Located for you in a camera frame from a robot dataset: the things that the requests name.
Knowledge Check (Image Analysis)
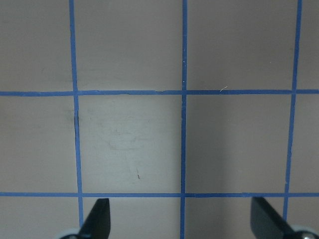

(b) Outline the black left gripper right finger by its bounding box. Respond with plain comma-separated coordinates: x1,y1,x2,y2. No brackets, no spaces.
250,197,298,239

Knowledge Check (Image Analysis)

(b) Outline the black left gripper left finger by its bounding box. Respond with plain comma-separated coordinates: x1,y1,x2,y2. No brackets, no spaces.
78,198,110,239

